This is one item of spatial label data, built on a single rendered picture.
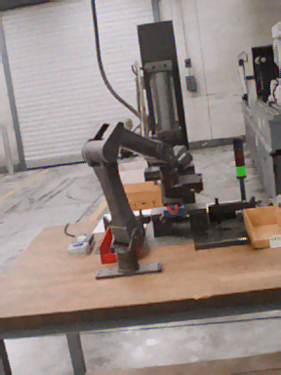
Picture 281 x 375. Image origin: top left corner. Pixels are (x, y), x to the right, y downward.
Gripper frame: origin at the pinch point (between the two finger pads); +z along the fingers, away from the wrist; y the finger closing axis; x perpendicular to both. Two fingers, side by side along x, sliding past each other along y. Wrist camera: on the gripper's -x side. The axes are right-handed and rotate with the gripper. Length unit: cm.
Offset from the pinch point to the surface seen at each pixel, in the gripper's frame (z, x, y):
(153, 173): -6.6, 5.4, 13.4
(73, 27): 352, 155, 890
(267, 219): 8.0, -32.7, -0.5
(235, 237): 0.8, -19.3, -14.1
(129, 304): -17, 14, -50
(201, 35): 381, -86, 853
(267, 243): -3.6, -28.2, -22.0
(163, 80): -33.1, -1.5, 30.3
